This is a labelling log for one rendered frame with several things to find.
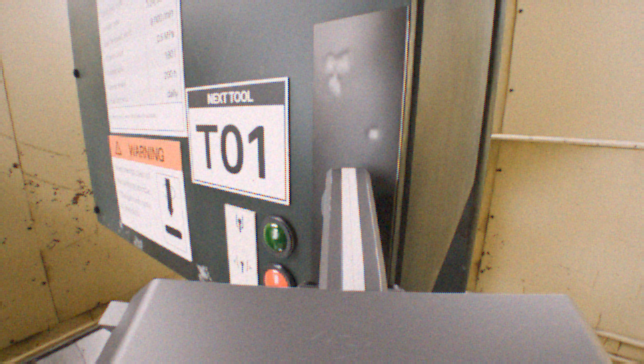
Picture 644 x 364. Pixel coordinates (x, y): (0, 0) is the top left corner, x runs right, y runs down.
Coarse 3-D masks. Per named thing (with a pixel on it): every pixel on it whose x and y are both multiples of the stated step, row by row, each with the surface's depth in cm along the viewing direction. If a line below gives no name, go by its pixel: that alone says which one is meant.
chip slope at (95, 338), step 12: (84, 336) 107; (96, 336) 110; (108, 336) 112; (60, 348) 100; (72, 348) 103; (84, 348) 104; (96, 348) 106; (36, 360) 94; (48, 360) 96; (60, 360) 98; (72, 360) 99; (84, 360) 101
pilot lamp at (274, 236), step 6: (270, 222) 16; (264, 228) 16; (270, 228) 16; (276, 228) 16; (264, 234) 16; (270, 234) 16; (276, 234) 16; (282, 234) 16; (264, 240) 16; (270, 240) 16; (276, 240) 16; (282, 240) 16; (270, 246) 16; (276, 246) 16; (282, 246) 16; (276, 252) 16
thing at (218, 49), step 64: (192, 0) 17; (256, 0) 14; (320, 0) 12; (384, 0) 11; (448, 0) 13; (192, 64) 18; (256, 64) 15; (448, 64) 15; (448, 128) 18; (192, 192) 21; (448, 192) 22; (192, 256) 23
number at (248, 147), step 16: (224, 128) 17; (240, 128) 16; (256, 128) 16; (272, 128) 15; (224, 144) 18; (240, 144) 17; (256, 144) 16; (272, 144) 15; (224, 160) 18; (240, 160) 17; (256, 160) 16; (272, 160) 15; (224, 176) 18; (240, 176) 17; (256, 176) 16; (272, 176) 16
